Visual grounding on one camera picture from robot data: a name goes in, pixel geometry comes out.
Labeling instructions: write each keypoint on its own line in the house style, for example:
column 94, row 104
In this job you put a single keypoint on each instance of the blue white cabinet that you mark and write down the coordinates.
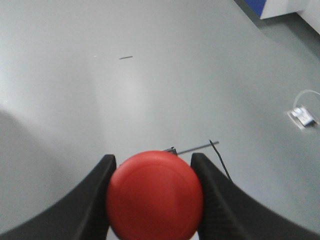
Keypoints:
column 266, row 9

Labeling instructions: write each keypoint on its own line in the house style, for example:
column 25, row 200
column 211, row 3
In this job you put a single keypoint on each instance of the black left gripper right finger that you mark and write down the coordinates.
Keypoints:
column 231, row 214

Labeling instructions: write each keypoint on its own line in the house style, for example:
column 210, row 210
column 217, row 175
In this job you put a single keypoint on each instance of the red mushroom push button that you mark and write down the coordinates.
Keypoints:
column 154, row 195

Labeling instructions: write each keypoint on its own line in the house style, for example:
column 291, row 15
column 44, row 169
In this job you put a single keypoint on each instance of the white plug with cable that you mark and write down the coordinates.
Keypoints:
column 300, row 115

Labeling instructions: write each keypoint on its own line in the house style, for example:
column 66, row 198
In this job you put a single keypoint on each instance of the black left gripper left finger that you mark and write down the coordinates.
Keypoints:
column 80, row 215

